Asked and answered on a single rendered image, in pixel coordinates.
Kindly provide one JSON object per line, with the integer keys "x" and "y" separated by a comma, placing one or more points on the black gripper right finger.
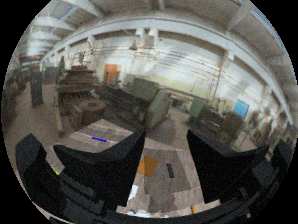
{"x": 218, "y": 166}

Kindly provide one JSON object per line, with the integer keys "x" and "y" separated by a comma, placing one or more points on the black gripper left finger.
{"x": 114, "y": 169}

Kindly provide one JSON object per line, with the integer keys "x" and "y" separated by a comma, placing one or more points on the dark grey flat bar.
{"x": 170, "y": 170}

